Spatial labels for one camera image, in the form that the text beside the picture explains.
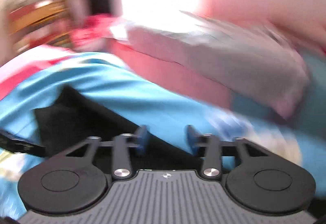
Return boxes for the black pants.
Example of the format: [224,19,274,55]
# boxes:
[34,86,202,170]

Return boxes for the blue floral bed sheet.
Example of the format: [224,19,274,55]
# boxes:
[1,45,325,223]

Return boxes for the wooden shelf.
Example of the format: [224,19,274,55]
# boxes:
[7,0,72,54]

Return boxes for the grey pink blanket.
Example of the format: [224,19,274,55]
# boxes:
[110,12,310,118]

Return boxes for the pink folded clothes pile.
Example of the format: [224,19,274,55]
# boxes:
[69,14,118,53]

